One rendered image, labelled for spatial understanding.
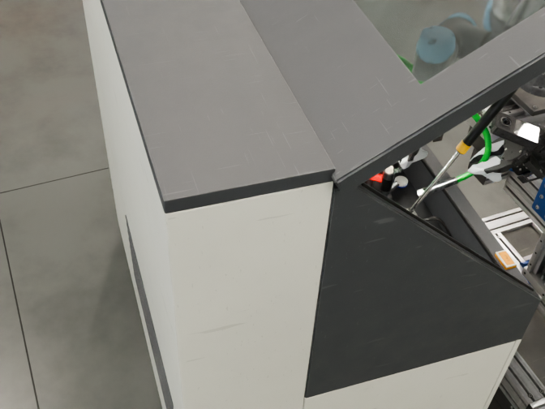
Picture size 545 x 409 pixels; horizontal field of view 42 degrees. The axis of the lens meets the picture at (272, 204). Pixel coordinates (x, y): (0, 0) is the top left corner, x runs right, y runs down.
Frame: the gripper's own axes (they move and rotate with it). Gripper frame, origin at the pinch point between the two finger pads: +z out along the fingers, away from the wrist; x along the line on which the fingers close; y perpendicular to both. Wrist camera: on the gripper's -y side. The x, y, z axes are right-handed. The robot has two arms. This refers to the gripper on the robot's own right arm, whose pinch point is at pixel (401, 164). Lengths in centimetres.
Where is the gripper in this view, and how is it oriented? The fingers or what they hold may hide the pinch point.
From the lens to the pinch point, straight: 174.4
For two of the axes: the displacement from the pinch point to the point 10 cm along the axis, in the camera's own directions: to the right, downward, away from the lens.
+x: -3.1, -6.8, 6.7
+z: -0.4, 7.1, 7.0
